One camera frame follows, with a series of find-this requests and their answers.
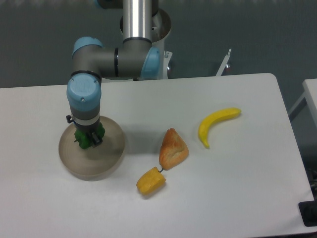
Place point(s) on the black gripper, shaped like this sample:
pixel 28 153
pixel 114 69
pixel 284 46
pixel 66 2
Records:
pixel 87 126

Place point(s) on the green bell pepper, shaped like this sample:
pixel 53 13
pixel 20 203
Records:
pixel 84 138

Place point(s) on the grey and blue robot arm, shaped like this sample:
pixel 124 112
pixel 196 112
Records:
pixel 138 58

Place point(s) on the beige round plate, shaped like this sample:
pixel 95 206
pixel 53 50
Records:
pixel 93 163

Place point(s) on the yellow bell pepper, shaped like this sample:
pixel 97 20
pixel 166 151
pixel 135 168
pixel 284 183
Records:
pixel 151 182

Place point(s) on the orange bread wedge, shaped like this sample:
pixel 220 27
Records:
pixel 173 150

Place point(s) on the yellow banana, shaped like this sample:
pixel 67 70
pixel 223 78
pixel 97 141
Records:
pixel 212 119

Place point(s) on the white side table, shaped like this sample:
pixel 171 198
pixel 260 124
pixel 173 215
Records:
pixel 307 98

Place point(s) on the black device at edge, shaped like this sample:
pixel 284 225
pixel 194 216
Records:
pixel 308 210

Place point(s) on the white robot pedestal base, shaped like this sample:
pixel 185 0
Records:
pixel 161 28

